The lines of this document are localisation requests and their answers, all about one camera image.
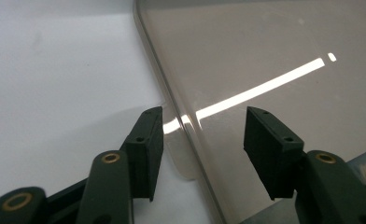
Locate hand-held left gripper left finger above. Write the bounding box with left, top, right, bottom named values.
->
left=123, top=105, right=164, bottom=203

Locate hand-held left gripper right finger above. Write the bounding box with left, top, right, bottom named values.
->
left=243, top=105, right=305, bottom=201

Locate transparent grey box lid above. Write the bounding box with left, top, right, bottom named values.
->
left=134, top=0, right=366, bottom=224

